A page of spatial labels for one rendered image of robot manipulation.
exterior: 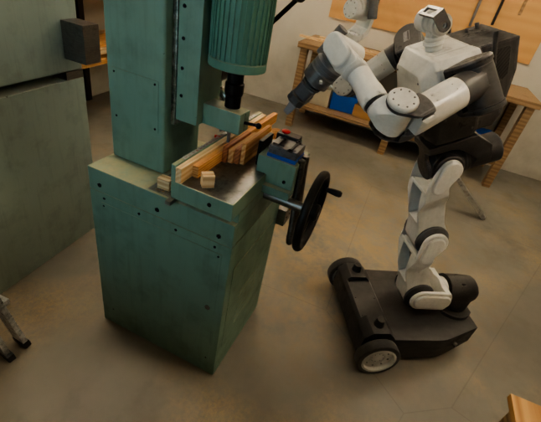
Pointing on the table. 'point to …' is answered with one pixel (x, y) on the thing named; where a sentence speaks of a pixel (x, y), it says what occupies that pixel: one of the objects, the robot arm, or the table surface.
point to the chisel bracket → (224, 116)
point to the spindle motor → (241, 35)
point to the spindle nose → (234, 90)
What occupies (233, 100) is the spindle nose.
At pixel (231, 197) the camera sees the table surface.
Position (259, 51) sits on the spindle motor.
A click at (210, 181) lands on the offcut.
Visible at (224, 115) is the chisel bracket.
